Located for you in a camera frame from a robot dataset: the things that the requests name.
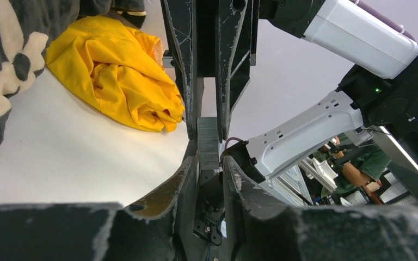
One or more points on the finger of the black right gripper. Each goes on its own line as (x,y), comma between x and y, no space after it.
(233,36)
(181,32)

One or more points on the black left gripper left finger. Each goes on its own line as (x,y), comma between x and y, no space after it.
(148,229)

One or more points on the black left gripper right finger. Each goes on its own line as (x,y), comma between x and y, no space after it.
(262,227)

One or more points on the grey staple strip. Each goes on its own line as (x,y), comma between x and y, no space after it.
(208,143)

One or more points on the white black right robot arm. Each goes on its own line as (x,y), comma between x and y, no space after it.
(213,44)

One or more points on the yellow crumpled cloth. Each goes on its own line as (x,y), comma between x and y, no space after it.
(119,71)

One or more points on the person in green shirt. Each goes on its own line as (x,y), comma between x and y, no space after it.
(364,169)

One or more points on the black floral plush pillow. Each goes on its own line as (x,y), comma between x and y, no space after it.
(28,27)

